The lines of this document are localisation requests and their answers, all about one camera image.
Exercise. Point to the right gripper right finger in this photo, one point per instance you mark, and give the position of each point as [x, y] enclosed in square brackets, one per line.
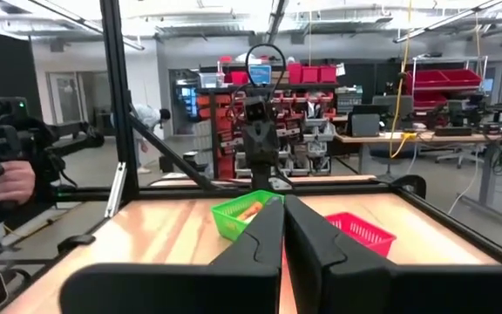
[386, 292]

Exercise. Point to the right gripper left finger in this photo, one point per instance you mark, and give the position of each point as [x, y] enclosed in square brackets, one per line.
[190, 288]

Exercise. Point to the orange Sharpie highlighter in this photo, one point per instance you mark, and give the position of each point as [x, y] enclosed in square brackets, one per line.
[251, 210]

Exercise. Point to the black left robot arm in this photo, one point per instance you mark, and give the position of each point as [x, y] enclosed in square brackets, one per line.
[260, 176]

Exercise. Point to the parts bin shelf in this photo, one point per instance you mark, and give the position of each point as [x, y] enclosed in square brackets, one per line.
[220, 131]

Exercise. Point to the red plastic basket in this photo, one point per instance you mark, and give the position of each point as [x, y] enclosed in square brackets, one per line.
[364, 231]

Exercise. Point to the green plastic basket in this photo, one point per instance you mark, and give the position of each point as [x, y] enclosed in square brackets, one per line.
[225, 214]

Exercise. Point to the grey computer monitor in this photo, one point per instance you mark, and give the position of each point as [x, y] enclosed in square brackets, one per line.
[365, 124]

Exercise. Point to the wooden-top workbench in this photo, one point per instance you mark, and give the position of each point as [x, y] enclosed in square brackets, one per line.
[429, 138]

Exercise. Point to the red tool cabinet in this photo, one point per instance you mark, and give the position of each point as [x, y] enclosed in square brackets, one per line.
[442, 79]

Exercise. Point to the person's hand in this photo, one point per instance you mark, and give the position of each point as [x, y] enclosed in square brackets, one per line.
[13, 181]

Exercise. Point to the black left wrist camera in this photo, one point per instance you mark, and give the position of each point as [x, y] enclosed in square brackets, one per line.
[255, 109]

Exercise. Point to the black aluminium table frame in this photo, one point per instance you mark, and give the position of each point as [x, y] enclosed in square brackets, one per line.
[118, 87]

